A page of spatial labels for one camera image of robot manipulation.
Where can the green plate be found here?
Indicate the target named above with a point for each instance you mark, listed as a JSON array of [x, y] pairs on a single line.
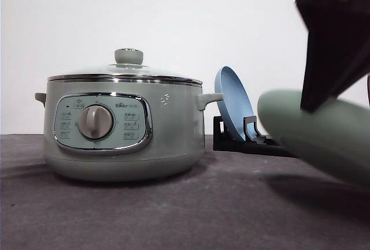
[[334, 137]]

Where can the dark reddish object at edge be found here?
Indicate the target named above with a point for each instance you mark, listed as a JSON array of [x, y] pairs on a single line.
[[368, 87]]

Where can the green electric steamer pot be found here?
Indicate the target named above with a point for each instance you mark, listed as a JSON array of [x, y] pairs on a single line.
[[122, 127]]

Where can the blue plate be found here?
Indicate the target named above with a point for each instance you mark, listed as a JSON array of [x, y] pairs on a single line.
[[236, 104]]

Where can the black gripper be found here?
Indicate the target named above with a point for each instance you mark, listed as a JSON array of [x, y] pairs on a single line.
[[338, 48]]

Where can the black plate rack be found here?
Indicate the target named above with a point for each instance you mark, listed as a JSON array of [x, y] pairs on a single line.
[[223, 140]]

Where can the glass pot lid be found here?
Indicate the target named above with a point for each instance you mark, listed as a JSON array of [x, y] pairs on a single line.
[[128, 67]]

